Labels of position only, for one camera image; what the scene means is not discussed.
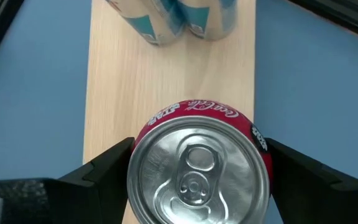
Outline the blue silver Red Bull can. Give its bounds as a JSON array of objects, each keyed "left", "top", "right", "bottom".
[
  {"left": 177, "top": 0, "right": 239, "bottom": 42},
  {"left": 104, "top": 0, "right": 186, "bottom": 47}
]

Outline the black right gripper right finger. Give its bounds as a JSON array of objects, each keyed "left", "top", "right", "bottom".
[{"left": 264, "top": 138, "right": 358, "bottom": 224}]

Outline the wooden shelf with black ends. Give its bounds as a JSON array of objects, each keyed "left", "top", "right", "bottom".
[{"left": 82, "top": 0, "right": 257, "bottom": 224}]

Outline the red Coca-Cola can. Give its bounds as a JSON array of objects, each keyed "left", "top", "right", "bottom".
[{"left": 126, "top": 99, "right": 275, "bottom": 224}]

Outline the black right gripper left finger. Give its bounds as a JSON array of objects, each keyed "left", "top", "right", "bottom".
[{"left": 56, "top": 136, "right": 136, "bottom": 224}]

